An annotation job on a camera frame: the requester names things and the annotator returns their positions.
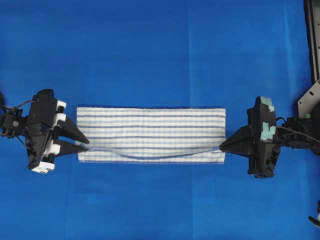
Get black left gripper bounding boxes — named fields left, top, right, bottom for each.
left=25, top=88, right=89, bottom=174

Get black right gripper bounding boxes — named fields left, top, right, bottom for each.
left=219, top=96, right=277, bottom=179

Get blue striped white towel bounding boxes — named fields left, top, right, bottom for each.
left=76, top=107, right=226, bottom=164

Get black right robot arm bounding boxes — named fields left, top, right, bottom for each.
left=219, top=96, right=320, bottom=179

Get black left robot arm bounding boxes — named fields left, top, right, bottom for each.
left=0, top=89, right=89, bottom=174

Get black clamp at edge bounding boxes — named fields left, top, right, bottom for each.
left=308, top=201, right=320, bottom=228

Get blue table cloth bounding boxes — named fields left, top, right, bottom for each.
left=0, top=0, right=320, bottom=240

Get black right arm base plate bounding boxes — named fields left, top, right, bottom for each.
left=297, top=0, right=320, bottom=131

